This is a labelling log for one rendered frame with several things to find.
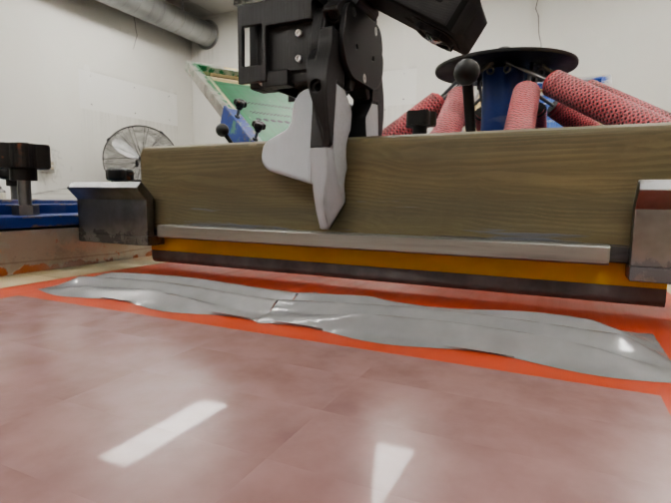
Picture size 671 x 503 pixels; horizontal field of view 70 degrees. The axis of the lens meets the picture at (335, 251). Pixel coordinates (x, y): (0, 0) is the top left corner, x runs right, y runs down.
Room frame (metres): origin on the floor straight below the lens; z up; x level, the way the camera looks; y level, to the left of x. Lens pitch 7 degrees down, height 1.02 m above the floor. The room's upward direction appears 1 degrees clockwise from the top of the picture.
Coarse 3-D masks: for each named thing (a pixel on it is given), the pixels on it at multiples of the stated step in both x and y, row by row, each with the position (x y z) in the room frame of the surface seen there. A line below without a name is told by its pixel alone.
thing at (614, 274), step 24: (168, 240) 0.41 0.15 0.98; (192, 240) 0.40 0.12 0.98; (360, 264) 0.34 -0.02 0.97; (384, 264) 0.33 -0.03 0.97; (408, 264) 0.32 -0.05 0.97; (432, 264) 0.31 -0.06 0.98; (456, 264) 0.31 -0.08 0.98; (480, 264) 0.30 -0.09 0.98; (504, 264) 0.29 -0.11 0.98; (528, 264) 0.29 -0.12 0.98; (552, 264) 0.28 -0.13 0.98; (576, 264) 0.28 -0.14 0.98; (624, 264) 0.27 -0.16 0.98
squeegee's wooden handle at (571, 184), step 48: (240, 144) 0.37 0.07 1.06; (384, 144) 0.32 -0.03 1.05; (432, 144) 0.30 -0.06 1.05; (480, 144) 0.29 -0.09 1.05; (528, 144) 0.28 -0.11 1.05; (576, 144) 0.27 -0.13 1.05; (624, 144) 0.26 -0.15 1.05; (192, 192) 0.39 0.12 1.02; (240, 192) 0.37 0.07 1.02; (288, 192) 0.35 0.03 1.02; (384, 192) 0.32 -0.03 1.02; (432, 192) 0.30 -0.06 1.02; (480, 192) 0.29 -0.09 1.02; (528, 192) 0.28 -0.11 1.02; (576, 192) 0.27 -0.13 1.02; (624, 192) 0.26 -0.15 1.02; (528, 240) 0.28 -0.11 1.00; (576, 240) 0.27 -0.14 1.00; (624, 240) 0.26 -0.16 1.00
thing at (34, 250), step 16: (0, 240) 0.37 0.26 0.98; (16, 240) 0.38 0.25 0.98; (32, 240) 0.39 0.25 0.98; (48, 240) 0.40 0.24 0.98; (64, 240) 0.42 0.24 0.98; (0, 256) 0.37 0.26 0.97; (16, 256) 0.38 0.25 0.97; (32, 256) 0.39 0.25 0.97; (48, 256) 0.40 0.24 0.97; (64, 256) 0.42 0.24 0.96; (80, 256) 0.43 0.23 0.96; (96, 256) 0.44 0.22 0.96; (112, 256) 0.46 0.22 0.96; (128, 256) 0.48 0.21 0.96; (0, 272) 0.37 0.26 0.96; (16, 272) 0.38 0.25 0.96
